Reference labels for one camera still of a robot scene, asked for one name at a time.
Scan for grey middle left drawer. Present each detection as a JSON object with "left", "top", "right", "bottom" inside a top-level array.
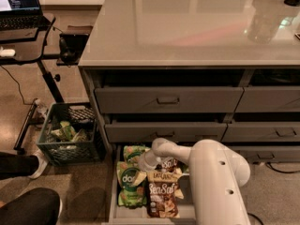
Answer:
[{"left": 104, "top": 113, "right": 227, "bottom": 143}]

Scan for grey middle right drawer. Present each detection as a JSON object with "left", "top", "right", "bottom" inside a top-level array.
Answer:
[{"left": 222, "top": 122, "right": 300, "bottom": 143}]

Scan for open laptop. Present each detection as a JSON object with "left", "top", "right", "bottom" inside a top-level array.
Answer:
[{"left": 0, "top": 0, "right": 51, "bottom": 31}]

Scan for grey bottom right drawer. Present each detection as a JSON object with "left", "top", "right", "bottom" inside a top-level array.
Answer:
[{"left": 232, "top": 146, "right": 300, "bottom": 163}]

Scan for black power cable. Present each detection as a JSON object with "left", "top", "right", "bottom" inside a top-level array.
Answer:
[{"left": 247, "top": 161, "right": 300, "bottom": 225}]

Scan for snack bags in crate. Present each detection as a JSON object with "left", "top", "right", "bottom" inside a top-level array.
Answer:
[{"left": 50, "top": 121, "right": 90, "bottom": 143}]

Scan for white shoe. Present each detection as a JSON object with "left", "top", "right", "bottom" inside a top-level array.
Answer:
[{"left": 29, "top": 150, "right": 48, "bottom": 179}]

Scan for black laptop stand desk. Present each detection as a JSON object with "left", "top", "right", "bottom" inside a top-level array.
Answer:
[{"left": 0, "top": 12, "right": 94, "bottom": 156}]

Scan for grey cabinet with glass counter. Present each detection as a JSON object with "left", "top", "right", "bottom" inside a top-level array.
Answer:
[{"left": 78, "top": 0, "right": 300, "bottom": 225}]

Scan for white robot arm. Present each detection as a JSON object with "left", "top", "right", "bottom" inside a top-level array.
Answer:
[{"left": 138, "top": 138, "right": 250, "bottom": 225}]

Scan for rear brown sea salt bag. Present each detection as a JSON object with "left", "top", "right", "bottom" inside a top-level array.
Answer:
[{"left": 157, "top": 158, "right": 178, "bottom": 173}]

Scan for grey top right drawer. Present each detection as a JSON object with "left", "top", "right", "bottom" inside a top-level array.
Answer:
[{"left": 236, "top": 86, "right": 300, "bottom": 113}]

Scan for person's black trouser leg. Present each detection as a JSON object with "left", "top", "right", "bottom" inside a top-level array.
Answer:
[{"left": 0, "top": 152, "right": 38, "bottom": 180}]

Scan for front brown sea salt bag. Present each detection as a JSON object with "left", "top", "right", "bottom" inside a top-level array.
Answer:
[{"left": 147, "top": 171, "right": 183, "bottom": 218}]

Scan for grey top left drawer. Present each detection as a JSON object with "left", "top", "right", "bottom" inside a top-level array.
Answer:
[{"left": 95, "top": 86, "right": 243, "bottom": 113}]

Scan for green dang chip bag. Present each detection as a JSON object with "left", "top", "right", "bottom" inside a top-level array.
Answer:
[
  {"left": 124, "top": 145, "right": 149, "bottom": 164},
  {"left": 116, "top": 161, "right": 147, "bottom": 208}
]

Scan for green plastic crate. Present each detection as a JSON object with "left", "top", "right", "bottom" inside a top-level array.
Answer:
[{"left": 37, "top": 102, "right": 104, "bottom": 166}]

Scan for brown sea salt bag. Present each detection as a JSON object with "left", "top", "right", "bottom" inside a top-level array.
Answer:
[
  {"left": 157, "top": 158, "right": 178, "bottom": 173},
  {"left": 147, "top": 171, "right": 183, "bottom": 218}
]

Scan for open bottom grey drawer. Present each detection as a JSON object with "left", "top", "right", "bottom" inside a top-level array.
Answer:
[{"left": 108, "top": 145, "right": 196, "bottom": 225}]

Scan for white mouse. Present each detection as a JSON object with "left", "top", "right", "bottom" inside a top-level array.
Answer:
[{"left": 0, "top": 49, "right": 16, "bottom": 57}]

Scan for thin black desk cable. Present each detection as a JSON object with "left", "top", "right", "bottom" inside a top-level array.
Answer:
[{"left": 0, "top": 65, "right": 36, "bottom": 107}]

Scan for black device on tray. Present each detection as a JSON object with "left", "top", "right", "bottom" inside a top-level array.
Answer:
[{"left": 59, "top": 33, "right": 89, "bottom": 64}]

